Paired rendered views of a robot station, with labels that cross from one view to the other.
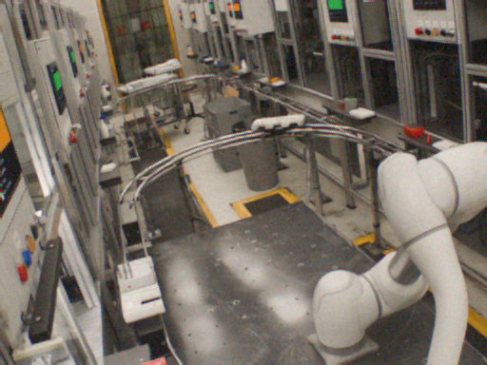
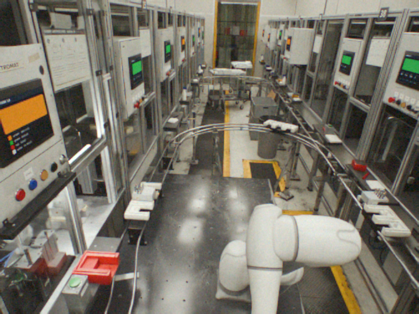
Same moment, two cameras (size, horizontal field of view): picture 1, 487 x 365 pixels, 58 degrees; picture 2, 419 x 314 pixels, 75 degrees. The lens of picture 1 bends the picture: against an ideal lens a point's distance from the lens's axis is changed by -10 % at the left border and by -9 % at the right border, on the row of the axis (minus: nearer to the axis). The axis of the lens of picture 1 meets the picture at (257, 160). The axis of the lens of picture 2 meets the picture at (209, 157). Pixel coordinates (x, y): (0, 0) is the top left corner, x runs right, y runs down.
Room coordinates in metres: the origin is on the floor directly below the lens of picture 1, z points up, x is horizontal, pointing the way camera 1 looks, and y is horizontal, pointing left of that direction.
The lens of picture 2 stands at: (0.18, -0.30, 1.91)
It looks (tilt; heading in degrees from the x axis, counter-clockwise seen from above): 26 degrees down; 17
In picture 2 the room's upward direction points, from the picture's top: 2 degrees clockwise
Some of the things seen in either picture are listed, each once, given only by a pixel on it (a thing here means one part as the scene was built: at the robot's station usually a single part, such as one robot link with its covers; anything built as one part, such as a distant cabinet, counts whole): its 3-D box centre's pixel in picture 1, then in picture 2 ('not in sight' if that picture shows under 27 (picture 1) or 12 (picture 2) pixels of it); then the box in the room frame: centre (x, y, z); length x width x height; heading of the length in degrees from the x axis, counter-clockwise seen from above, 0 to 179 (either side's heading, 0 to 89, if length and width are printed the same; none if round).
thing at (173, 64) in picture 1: (168, 89); (240, 78); (8.08, 1.26, 0.48); 0.84 x 0.58 x 0.97; 23
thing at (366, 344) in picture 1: (339, 335); (234, 278); (1.19, -0.15, 0.71); 0.22 x 0.18 x 0.06; 15
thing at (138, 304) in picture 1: (141, 292); (144, 202); (1.47, 0.52, 0.84); 0.36 x 0.14 x 0.10; 15
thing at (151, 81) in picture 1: (153, 107); (226, 88); (6.75, 1.33, 0.48); 0.88 x 0.56 x 0.96; 123
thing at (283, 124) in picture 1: (279, 125); (280, 128); (3.29, -0.19, 0.84); 0.37 x 0.14 x 0.10; 73
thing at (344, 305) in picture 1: (340, 304); (237, 262); (1.18, -0.17, 0.85); 0.18 x 0.16 x 0.22; 105
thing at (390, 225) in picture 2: not in sight; (380, 217); (1.84, -0.93, 0.84); 0.37 x 0.14 x 0.10; 15
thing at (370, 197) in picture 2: not in sight; (375, 195); (1.95, -0.90, 0.92); 0.13 x 0.10 x 0.09; 105
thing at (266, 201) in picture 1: (276, 215); (263, 176); (3.59, -0.06, 0.01); 1.00 x 0.55 x 0.01; 15
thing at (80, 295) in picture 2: not in sight; (75, 293); (0.71, 0.37, 0.97); 0.08 x 0.08 x 0.12; 15
